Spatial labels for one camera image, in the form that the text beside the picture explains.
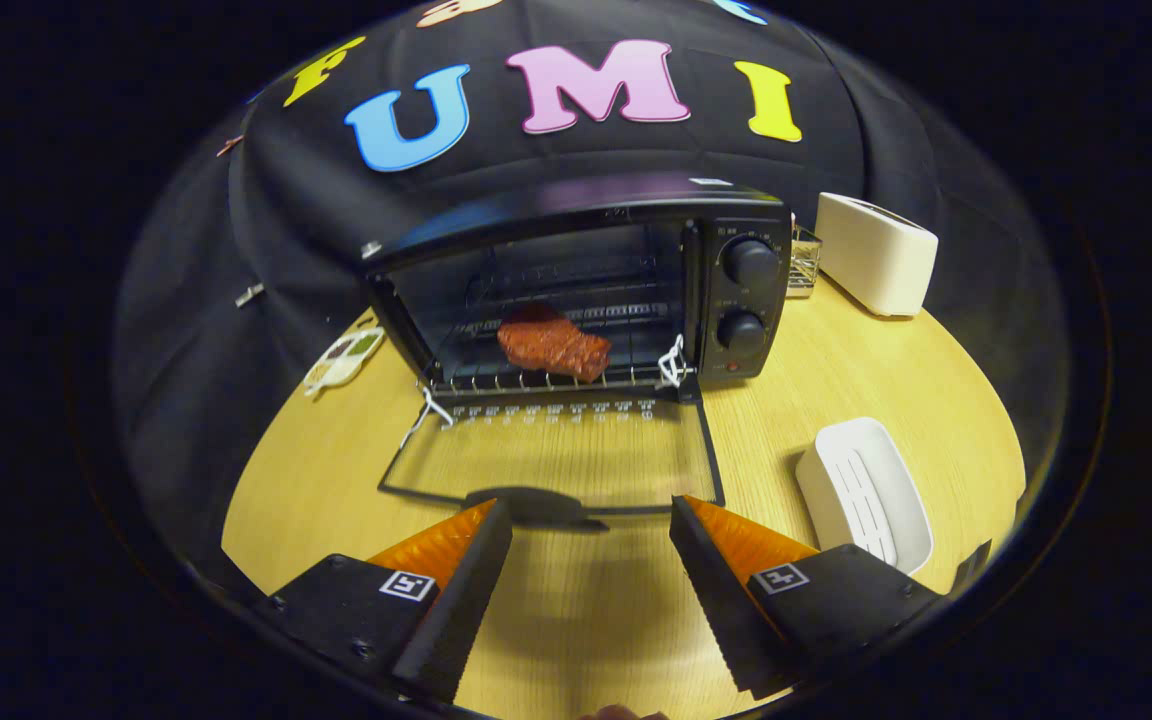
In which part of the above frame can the white slot toaster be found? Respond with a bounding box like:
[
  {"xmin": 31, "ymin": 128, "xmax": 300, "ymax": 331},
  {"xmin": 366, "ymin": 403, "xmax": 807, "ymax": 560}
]
[{"xmin": 815, "ymin": 192, "xmax": 939, "ymax": 318}]

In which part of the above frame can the white ribbed plastic tray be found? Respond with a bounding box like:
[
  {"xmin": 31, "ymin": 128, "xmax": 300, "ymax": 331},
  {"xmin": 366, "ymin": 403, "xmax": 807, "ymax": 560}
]
[{"xmin": 796, "ymin": 417, "xmax": 935, "ymax": 577}]

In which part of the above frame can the red-brown steak piece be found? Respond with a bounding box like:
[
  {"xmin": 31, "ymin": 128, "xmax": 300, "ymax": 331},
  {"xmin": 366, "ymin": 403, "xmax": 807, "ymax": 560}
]
[{"xmin": 496, "ymin": 303, "xmax": 613, "ymax": 384}]

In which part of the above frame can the black toaster oven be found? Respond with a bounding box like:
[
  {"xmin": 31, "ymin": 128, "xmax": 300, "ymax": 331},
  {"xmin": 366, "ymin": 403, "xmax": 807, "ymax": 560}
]
[{"xmin": 361, "ymin": 172, "xmax": 794, "ymax": 521}]

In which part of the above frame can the wire mesh cup holder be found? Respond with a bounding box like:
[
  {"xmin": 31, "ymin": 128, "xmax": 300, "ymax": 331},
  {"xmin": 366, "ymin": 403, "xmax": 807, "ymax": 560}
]
[{"xmin": 788, "ymin": 225, "xmax": 824, "ymax": 298}]

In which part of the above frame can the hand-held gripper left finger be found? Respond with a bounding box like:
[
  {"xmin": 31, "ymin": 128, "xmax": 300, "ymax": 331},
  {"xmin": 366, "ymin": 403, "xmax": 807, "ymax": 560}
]
[{"xmin": 256, "ymin": 498, "xmax": 514, "ymax": 704}]

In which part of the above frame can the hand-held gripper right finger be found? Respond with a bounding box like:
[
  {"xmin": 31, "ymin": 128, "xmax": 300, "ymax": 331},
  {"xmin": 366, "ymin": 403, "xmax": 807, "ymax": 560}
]
[{"xmin": 669, "ymin": 494, "xmax": 942, "ymax": 699}]

